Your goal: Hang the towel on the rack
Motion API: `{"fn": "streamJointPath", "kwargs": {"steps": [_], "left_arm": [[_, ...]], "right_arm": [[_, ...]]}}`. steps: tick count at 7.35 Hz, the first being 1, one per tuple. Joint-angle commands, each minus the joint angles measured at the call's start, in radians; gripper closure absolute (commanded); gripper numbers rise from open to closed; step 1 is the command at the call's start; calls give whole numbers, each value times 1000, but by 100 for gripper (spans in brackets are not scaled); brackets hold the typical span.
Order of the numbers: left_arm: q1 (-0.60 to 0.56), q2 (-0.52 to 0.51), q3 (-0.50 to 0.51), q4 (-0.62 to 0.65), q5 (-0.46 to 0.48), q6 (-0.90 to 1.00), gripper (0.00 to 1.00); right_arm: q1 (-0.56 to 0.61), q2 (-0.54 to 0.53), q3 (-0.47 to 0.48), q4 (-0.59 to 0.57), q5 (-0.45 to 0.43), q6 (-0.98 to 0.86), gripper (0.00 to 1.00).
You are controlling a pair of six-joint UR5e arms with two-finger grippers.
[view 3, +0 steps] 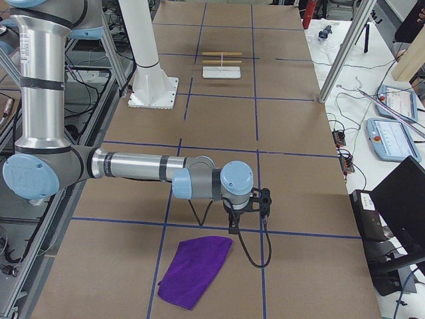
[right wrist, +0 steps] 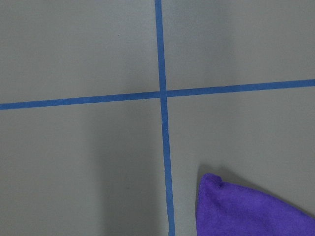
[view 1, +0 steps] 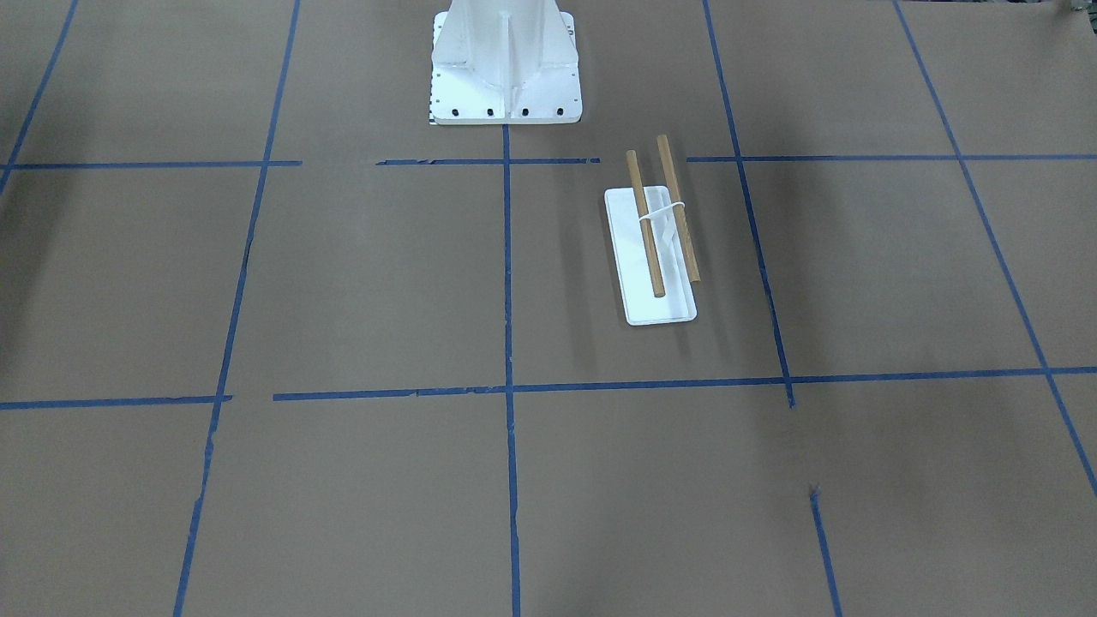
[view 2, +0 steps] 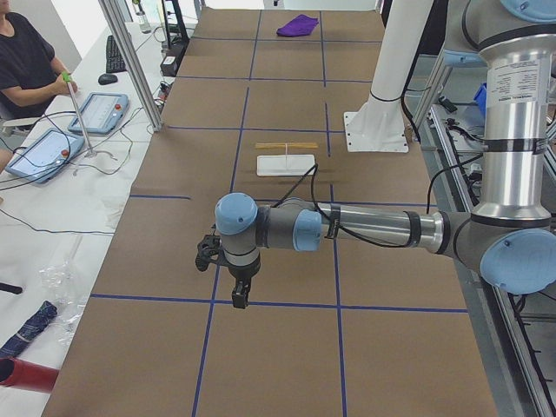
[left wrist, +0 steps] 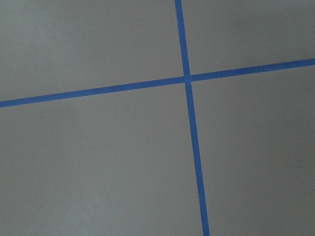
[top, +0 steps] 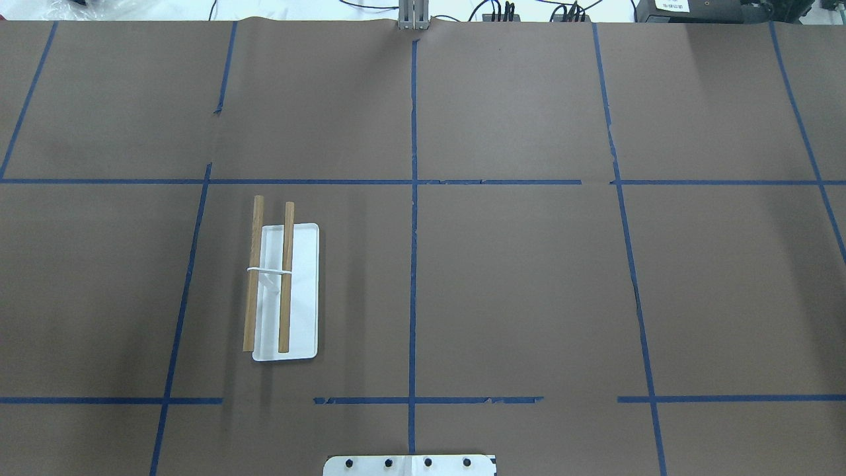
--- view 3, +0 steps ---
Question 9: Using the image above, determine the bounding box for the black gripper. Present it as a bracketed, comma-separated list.
[222, 197, 247, 235]

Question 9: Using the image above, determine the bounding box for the purple towel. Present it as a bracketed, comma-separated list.
[157, 236, 233, 310]

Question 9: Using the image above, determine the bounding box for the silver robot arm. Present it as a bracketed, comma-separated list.
[3, 1, 258, 234]

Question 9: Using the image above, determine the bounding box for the white towel rack base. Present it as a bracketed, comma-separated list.
[203, 66, 241, 79]

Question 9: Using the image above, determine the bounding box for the lower wooden rack bar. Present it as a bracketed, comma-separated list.
[202, 60, 242, 66]

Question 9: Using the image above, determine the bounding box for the wooden rack bar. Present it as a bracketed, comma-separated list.
[202, 60, 242, 66]
[202, 52, 242, 56]

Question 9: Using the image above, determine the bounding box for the upper wooden rack bar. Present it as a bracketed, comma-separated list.
[202, 52, 242, 56]

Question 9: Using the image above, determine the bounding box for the near orange connector block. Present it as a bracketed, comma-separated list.
[337, 148, 355, 175]

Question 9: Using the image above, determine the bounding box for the orange connector block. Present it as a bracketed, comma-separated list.
[337, 148, 355, 175]
[332, 130, 346, 148]

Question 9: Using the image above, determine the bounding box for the far orange connector block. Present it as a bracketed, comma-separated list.
[332, 130, 346, 148]

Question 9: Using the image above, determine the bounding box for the black computer box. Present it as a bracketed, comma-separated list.
[350, 189, 411, 296]

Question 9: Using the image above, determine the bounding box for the black monitor with stand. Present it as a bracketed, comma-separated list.
[369, 156, 424, 275]

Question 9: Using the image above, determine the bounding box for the near teach pendant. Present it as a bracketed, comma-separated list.
[366, 118, 422, 162]

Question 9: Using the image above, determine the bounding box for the teach pendant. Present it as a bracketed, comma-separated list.
[366, 118, 422, 162]
[377, 84, 418, 122]

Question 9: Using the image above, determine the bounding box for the far teach pendant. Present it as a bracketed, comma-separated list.
[377, 84, 418, 122]

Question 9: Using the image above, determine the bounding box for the red fire extinguisher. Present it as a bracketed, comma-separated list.
[302, 0, 317, 30]

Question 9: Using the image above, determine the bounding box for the wooden beam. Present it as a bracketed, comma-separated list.
[392, 28, 425, 82]

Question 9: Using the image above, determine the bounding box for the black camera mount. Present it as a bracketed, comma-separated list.
[246, 187, 272, 225]

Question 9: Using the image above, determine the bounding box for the white camera pole with base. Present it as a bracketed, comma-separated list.
[119, 0, 179, 109]

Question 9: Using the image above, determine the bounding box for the aluminium frame post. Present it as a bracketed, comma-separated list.
[318, 0, 377, 104]

